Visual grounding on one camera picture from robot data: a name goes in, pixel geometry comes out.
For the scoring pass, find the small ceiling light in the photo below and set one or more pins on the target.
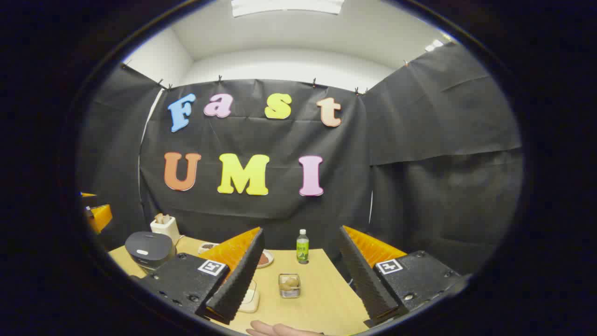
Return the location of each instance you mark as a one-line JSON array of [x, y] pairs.
[[433, 45]]

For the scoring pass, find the green tea bottle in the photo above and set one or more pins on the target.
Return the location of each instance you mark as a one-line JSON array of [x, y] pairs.
[[302, 249]]

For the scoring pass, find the white divided condiment dish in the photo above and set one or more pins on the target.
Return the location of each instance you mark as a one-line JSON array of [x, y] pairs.
[[207, 246]]

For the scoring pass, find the white round plate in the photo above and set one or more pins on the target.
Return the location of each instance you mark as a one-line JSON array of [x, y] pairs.
[[269, 261]]

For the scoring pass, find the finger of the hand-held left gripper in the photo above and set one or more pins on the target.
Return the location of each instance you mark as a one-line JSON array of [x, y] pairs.
[[88, 195], [100, 217]]

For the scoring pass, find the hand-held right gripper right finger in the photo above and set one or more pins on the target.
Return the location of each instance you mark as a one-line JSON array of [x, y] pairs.
[[364, 280]]

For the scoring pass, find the brown meat piece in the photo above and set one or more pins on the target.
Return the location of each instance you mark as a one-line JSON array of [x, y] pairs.
[[263, 259]]

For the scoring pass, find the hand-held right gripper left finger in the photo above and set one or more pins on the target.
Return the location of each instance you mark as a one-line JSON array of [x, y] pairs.
[[240, 280]]

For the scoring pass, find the black silver rice cooker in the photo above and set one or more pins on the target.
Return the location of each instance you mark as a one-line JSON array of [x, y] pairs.
[[149, 245]]

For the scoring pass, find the long ceiling light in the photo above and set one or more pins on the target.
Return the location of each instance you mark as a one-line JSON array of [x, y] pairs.
[[287, 5]]

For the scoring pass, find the clear box of rice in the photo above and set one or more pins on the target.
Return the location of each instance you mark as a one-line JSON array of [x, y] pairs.
[[249, 298]]

